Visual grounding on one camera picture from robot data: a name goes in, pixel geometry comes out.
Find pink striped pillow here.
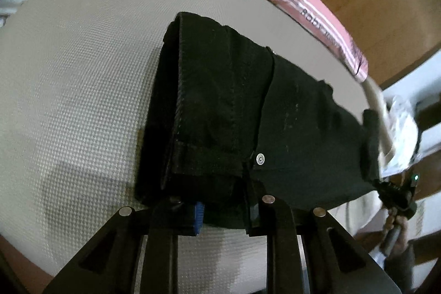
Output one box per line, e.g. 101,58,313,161
96,0,369,83

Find person's right hand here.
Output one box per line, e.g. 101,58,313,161
384,208,410,258

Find white plastic bag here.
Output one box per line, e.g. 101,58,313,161
379,96,419,177

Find black pants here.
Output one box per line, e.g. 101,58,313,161
134,12,381,229

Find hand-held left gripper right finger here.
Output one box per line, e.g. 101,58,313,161
243,194,402,294

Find person's right forearm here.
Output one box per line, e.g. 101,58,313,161
391,242,419,293

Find white furniture frame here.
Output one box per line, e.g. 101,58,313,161
381,49,441,174

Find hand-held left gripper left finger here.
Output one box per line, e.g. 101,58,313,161
43,196,207,294

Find beige woven mat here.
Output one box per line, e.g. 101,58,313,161
0,0,371,281

